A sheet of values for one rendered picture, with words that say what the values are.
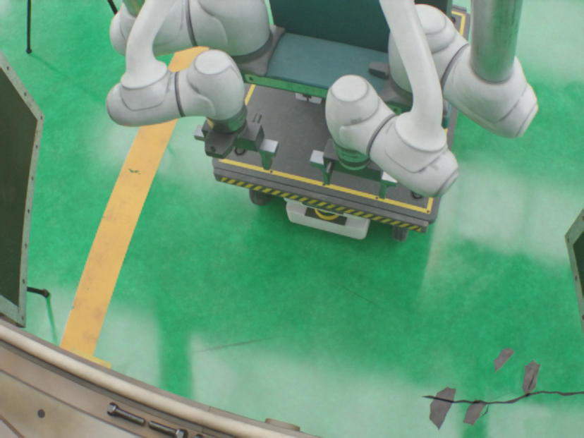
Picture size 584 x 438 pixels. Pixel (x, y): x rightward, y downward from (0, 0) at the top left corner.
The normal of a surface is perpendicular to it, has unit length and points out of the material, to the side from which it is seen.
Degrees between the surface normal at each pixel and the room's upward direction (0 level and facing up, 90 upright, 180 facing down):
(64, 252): 0
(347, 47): 0
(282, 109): 0
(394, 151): 59
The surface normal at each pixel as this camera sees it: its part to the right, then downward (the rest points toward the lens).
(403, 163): -0.61, 0.42
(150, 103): 0.09, 0.54
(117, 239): -0.12, -0.42
